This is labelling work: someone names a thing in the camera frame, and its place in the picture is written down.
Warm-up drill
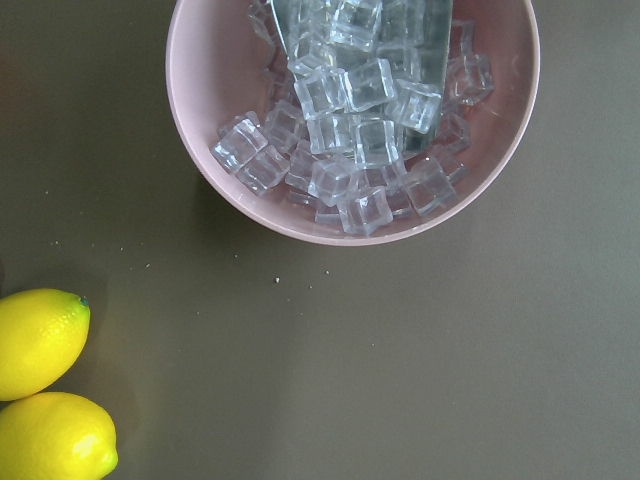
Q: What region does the yellow lemon near strawberry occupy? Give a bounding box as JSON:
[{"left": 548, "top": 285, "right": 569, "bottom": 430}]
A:
[{"left": 1, "top": 288, "right": 91, "bottom": 401}]

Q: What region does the pink bowl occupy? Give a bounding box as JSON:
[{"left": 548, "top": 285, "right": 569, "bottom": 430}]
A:
[{"left": 166, "top": 1, "right": 540, "bottom": 246}]

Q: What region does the clear ice cubes pile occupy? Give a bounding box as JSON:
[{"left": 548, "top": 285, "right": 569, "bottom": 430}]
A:
[{"left": 210, "top": 1, "right": 494, "bottom": 236}]

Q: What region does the yellow lemon far right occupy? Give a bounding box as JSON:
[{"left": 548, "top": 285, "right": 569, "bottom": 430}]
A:
[{"left": 1, "top": 392, "right": 119, "bottom": 479}]

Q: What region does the metal ice scoop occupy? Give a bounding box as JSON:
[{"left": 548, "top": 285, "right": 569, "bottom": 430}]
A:
[{"left": 272, "top": 1, "right": 453, "bottom": 165}]

